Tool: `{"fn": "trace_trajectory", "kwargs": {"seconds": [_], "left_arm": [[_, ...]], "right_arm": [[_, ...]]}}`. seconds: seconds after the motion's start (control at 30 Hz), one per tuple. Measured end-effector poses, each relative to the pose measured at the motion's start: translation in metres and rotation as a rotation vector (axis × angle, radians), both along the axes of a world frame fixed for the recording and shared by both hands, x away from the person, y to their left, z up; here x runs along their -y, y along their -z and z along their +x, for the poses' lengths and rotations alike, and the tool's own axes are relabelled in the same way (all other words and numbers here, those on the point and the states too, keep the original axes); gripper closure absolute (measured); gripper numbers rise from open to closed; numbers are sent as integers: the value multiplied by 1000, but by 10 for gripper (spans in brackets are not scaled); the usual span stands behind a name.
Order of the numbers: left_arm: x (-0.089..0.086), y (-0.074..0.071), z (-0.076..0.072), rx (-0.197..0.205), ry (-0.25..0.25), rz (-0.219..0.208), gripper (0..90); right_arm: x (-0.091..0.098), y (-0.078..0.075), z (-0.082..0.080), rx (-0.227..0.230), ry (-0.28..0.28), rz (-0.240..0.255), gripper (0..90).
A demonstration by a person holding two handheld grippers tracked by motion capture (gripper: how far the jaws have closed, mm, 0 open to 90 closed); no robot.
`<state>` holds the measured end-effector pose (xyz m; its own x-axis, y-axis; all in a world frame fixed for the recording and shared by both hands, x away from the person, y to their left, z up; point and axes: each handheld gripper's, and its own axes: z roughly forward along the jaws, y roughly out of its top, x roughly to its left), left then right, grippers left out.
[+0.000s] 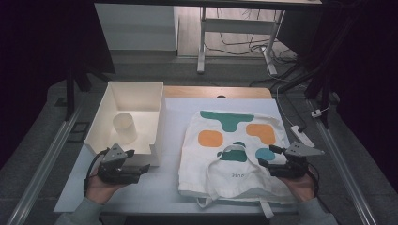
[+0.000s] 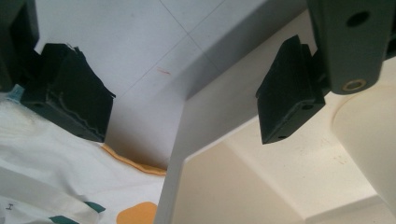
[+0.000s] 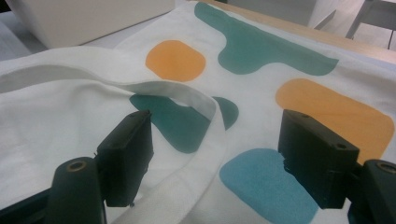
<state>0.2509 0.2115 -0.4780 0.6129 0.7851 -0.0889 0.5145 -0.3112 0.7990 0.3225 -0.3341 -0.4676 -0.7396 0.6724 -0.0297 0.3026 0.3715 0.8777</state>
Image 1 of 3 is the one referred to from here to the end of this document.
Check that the white paper cup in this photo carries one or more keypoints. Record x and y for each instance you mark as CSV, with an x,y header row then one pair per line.
x,y
125,128

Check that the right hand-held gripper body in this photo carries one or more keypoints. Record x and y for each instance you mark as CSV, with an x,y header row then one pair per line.
x,y
291,165

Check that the white desk frame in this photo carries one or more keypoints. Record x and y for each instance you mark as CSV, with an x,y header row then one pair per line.
x,y
237,25

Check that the white storage box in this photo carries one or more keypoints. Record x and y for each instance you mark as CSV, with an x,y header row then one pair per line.
x,y
134,93

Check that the black stand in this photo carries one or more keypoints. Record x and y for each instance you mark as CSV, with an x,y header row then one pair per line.
x,y
325,84
70,90

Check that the black floor outlet frame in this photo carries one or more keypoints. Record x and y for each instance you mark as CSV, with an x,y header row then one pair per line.
x,y
72,132

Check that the white cabinet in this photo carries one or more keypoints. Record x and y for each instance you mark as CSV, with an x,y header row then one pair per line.
x,y
137,28

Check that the white tote bag coloured shapes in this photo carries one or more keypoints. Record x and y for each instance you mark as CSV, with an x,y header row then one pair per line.
x,y
234,175

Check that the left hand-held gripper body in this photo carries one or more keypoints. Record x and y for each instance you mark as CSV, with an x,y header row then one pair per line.
x,y
114,168

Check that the person's right hand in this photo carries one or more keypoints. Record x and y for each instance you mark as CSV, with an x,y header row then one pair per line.
x,y
300,187

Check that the person's left hand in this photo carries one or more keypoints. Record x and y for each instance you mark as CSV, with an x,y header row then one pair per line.
x,y
98,189

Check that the aluminium rail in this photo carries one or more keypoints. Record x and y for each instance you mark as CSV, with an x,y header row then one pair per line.
x,y
43,168
341,165

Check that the white power strip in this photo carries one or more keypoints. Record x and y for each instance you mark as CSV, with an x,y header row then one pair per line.
x,y
302,137

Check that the small white adapter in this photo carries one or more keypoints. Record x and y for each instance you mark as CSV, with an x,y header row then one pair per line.
x,y
316,113

